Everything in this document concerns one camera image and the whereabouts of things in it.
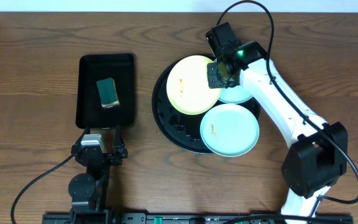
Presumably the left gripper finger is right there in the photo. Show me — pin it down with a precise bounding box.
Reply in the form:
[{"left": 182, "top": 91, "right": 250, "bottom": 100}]
[
  {"left": 112, "top": 126, "right": 124, "bottom": 151},
  {"left": 74, "top": 127, "right": 90, "bottom": 146}
]

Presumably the yellow plate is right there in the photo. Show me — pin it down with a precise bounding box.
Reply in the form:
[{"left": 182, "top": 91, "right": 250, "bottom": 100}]
[{"left": 166, "top": 55, "right": 221, "bottom": 115}]

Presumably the green yellow sponge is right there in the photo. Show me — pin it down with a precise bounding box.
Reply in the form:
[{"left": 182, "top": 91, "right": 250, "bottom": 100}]
[{"left": 96, "top": 78, "right": 120, "bottom": 108}]

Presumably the light blue plate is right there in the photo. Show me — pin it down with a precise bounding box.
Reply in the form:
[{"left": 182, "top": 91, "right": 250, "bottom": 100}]
[
  {"left": 219, "top": 85, "right": 252, "bottom": 104},
  {"left": 200, "top": 104, "right": 260, "bottom": 157}
]

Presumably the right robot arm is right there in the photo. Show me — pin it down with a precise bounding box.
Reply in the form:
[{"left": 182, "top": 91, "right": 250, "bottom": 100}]
[{"left": 208, "top": 40, "right": 348, "bottom": 217}]

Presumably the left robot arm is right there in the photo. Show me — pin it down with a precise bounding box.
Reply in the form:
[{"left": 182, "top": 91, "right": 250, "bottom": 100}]
[{"left": 68, "top": 126, "right": 128, "bottom": 224}]

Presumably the black rectangular tray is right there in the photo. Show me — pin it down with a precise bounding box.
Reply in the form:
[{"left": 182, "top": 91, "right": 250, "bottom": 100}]
[{"left": 75, "top": 53, "right": 136, "bottom": 129}]

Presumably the round black tray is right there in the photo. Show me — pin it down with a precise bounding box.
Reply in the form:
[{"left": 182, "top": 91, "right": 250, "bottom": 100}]
[{"left": 152, "top": 62, "right": 260, "bottom": 154}]

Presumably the right black cable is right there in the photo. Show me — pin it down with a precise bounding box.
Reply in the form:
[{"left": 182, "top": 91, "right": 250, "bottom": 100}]
[{"left": 216, "top": 0, "right": 358, "bottom": 224}]

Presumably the black cable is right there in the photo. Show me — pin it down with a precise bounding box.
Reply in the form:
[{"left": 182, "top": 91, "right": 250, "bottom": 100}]
[
  {"left": 10, "top": 154, "right": 75, "bottom": 224},
  {"left": 216, "top": 0, "right": 358, "bottom": 224}
]

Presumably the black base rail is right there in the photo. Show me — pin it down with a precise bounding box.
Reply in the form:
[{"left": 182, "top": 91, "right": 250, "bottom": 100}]
[{"left": 41, "top": 212, "right": 354, "bottom": 224}]

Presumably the left black cable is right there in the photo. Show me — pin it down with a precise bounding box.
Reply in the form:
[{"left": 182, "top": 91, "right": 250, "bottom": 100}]
[{"left": 10, "top": 154, "right": 75, "bottom": 224}]

